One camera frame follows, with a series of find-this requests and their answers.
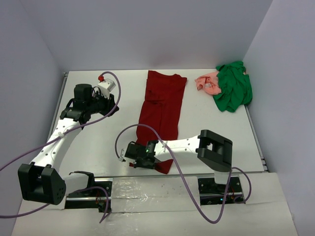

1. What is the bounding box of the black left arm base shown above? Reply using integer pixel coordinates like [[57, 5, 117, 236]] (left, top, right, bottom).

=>
[[64, 178, 113, 213]]

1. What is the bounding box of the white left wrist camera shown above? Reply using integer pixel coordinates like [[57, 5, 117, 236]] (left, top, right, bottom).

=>
[[97, 75, 116, 99]]

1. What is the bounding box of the green t shirt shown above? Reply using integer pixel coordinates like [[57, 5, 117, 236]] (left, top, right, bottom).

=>
[[213, 61, 253, 113]]

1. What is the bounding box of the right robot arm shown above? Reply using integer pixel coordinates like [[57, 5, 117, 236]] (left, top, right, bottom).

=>
[[121, 130, 233, 192]]

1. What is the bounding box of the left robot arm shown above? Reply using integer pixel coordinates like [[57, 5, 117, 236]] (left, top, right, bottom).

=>
[[18, 79, 119, 205]]

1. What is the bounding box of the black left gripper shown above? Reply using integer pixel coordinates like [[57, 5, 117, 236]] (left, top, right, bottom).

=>
[[87, 89, 119, 117]]

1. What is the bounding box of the aluminium table frame rail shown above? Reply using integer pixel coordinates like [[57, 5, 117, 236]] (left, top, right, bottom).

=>
[[245, 105, 269, 172]]

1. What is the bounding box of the white taped cover plate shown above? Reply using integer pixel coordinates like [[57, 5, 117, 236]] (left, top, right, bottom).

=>
[[111, 177, 196, 213]]

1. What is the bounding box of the red t shirt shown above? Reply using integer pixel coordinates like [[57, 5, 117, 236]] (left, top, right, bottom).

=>
[[132, 70, 188, 175]]

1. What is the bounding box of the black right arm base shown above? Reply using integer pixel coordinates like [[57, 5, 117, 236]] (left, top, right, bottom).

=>
[[198, 177, 244, 206]]

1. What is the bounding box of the pink t shirt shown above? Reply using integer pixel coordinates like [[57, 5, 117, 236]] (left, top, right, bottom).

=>
[[194, 71, 248, 96]]

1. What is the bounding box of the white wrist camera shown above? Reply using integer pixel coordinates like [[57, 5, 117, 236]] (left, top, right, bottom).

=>
[[97, 75, 116, 99], [119, 148, 126, 162]]

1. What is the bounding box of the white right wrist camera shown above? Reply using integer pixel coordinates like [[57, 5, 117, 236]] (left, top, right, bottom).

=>
[[119, 148, 126, 162]]

